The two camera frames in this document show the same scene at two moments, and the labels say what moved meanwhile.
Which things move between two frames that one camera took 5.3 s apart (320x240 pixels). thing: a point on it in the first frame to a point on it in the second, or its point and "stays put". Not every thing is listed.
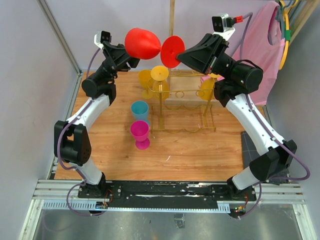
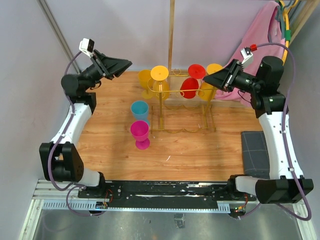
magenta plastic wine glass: (140, 130) stays put
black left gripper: (118, 57) to (107, 66)
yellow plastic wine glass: (207, 87) stays put
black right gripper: (205, 57) to (220, 78)
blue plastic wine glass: (140, 109) stays put
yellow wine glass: (145, 80) stays put
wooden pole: (172, 9) stays put
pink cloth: (264, 47) stays put
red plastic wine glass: (141, 43) to (189, 87)
